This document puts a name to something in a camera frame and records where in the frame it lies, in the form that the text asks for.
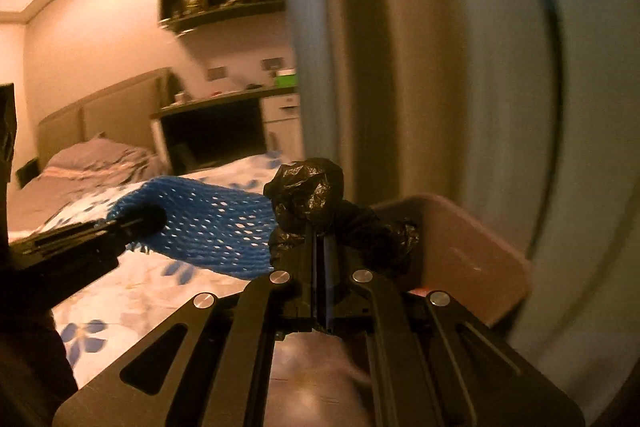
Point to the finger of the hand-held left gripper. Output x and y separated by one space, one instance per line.
100 232

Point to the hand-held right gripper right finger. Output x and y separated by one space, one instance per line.
327 279

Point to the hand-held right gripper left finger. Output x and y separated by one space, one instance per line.
305 289

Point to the black plastic bag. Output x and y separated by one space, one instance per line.
310 192

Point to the blue foam net sleeve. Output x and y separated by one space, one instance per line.
210 222

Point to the grey plastic bin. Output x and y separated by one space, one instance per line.
465 252

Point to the grey striped blanket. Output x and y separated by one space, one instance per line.
65 192

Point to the grey pillow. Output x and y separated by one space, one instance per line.
95 157

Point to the blue floral tablecloth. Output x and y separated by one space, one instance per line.
165 287

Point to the black nightstand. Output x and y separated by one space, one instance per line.
26 173

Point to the beige padded headboard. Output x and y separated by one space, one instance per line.
115 107

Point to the dark desk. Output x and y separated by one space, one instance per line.
215 132

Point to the white drawer cabinet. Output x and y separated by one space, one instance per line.
282 122

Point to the green box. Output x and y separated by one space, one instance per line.
285 79

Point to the blue and beige curtain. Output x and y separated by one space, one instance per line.
450 57

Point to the grey wall socket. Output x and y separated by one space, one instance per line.
272 63
216 72

